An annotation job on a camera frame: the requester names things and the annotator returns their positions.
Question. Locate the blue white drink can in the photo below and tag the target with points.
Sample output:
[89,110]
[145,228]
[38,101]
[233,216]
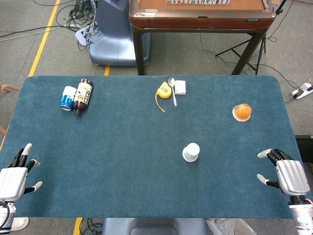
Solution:
[67,100]

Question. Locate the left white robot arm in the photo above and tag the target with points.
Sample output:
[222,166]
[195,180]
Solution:
[5,215]

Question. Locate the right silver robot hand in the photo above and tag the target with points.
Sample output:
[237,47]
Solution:
[292,177]

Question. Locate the yellow tape measure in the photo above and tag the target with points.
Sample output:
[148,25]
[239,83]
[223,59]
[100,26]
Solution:
[164,91]

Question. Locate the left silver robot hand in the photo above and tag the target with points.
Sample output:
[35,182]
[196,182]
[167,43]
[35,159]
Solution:
[13,181]

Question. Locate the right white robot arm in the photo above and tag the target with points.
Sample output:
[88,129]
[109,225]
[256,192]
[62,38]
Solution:
[303,218]

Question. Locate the black box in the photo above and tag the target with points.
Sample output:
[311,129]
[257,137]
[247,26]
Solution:
[305,147]

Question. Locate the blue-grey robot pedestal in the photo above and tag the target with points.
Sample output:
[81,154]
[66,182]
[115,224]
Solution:
[112,36]

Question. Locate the orange translucent plastic bowl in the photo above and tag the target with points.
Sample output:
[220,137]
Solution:
[242,112]

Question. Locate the black tripod stand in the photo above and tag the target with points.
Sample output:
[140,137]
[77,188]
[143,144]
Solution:
[263,46]

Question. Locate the small white box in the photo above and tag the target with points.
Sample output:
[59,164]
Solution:
[180,87]

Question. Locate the clear plastic bag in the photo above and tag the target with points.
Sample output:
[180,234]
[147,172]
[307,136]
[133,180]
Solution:
[232,226]

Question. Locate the brown tea bottle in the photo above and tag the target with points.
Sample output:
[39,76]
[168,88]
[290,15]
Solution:
[83,95]

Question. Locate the row of face-up mahjong tiles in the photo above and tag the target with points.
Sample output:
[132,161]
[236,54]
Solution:
[198,2]

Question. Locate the white paper cup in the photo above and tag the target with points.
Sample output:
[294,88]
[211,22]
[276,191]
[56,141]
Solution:
[190,152]

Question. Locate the white power strip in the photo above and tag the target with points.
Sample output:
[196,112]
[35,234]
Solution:
[302,91]
[82,35]

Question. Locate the blue felt table mat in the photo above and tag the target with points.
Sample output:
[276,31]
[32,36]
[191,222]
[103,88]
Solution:
[122,147]

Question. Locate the white plastic spoon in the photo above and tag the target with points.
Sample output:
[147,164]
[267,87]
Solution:
[171,82]

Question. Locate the brown mahjong table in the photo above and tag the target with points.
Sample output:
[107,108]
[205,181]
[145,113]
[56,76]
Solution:
[195,23]

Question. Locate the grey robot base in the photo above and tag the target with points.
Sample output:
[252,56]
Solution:
[151,226]

